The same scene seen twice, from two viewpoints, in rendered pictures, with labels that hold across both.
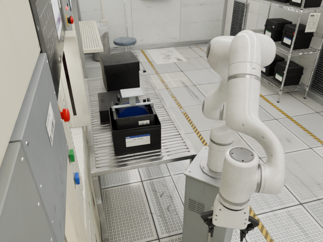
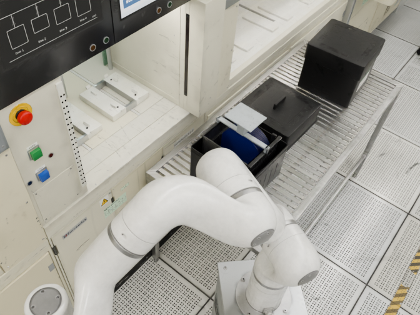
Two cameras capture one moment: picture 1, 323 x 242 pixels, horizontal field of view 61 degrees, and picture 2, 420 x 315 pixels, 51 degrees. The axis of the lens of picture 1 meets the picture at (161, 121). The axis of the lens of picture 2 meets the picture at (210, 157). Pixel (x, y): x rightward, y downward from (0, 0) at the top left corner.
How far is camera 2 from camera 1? 0.93 m
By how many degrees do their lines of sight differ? 40
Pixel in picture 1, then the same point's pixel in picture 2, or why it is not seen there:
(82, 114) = (193, 100)
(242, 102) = (86, 256)
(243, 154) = (45, 303)
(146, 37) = not seen: outside the picture
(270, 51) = (230, 232)
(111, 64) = (319, 48)
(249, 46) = (140, 205)
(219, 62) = not seen: hidden behind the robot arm
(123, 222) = (202, 245)
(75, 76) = (195, 52)
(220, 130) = (264, 260)
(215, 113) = not seen: hidden behind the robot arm
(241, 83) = (102, 237)
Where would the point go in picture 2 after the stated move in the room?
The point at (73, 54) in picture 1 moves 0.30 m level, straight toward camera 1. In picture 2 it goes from (199, 24) to (142, 65)
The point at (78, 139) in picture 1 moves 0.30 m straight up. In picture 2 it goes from (164, 126) to (163, 68)
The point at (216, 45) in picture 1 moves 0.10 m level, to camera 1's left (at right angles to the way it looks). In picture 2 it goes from (200, 162) to (174, 132)
